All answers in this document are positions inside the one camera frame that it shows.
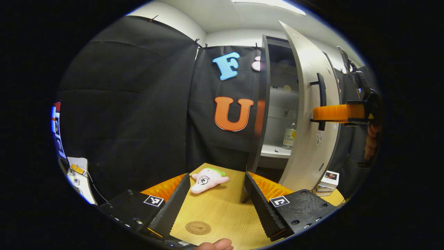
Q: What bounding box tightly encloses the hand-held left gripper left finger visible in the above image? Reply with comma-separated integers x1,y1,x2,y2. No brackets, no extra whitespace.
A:
99,173,191,241

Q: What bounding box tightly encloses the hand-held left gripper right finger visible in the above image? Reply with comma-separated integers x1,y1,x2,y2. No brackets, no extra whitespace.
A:
244,171,338,242

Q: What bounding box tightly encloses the beige cabinet door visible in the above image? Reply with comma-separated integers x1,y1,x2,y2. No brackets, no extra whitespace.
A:
277,21,343,192

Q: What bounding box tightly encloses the clear bottle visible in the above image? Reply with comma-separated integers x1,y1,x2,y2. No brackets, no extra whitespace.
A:
282,122,297,150

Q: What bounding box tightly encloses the dark grey cabinet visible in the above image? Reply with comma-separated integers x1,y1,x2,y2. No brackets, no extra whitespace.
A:
247,35,303,174

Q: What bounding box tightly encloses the pink plush toy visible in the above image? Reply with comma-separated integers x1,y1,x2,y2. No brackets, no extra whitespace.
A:
190,167,230,194

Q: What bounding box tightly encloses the white photo box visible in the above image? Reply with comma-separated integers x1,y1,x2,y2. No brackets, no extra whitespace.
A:
315,170,340,193

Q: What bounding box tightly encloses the white flat object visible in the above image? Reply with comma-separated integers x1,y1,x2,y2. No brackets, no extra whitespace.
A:
67,157,96,205

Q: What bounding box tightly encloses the black backdrop cloth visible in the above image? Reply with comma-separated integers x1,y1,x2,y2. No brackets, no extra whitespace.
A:
57,16,378,202

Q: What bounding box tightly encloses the ceiling light panel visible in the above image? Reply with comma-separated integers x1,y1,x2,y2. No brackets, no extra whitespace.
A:
232,0,306,16

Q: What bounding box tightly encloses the black cabinet door handle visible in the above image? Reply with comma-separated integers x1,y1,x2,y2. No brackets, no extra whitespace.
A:
310,73,327,132

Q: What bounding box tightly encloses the thin black cable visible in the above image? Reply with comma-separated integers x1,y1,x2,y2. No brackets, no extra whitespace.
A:
86,169,109,204

